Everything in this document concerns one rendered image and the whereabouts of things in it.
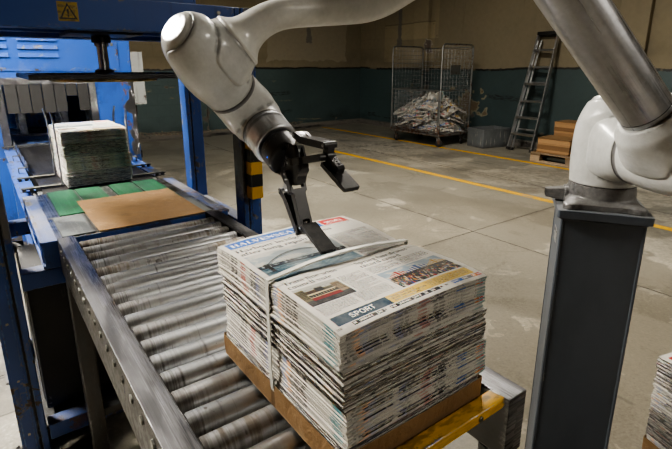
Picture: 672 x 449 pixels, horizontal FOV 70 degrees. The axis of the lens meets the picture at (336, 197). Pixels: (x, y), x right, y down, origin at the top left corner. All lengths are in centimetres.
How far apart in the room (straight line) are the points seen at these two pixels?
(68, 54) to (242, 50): 328
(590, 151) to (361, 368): 85
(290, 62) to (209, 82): 989
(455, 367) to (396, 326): 16
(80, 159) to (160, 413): 178
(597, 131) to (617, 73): 27
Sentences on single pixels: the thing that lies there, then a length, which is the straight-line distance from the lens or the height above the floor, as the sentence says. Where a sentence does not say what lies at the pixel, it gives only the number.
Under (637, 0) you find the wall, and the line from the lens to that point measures 810.
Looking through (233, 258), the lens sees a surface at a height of 103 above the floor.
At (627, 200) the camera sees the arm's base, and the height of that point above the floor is 103.
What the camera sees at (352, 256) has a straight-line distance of 82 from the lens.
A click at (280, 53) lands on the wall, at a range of 1061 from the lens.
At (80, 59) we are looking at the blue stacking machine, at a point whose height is 139.
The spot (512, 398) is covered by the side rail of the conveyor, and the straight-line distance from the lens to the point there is 92.
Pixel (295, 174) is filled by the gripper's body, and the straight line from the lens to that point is 84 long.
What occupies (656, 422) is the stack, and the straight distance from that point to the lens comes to 117.
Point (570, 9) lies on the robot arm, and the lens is 98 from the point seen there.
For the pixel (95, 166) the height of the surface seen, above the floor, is 88.
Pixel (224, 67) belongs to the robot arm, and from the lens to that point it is 85.
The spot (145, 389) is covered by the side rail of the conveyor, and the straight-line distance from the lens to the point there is 95.
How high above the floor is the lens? 134
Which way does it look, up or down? 15 degrees down
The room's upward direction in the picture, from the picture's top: straight up
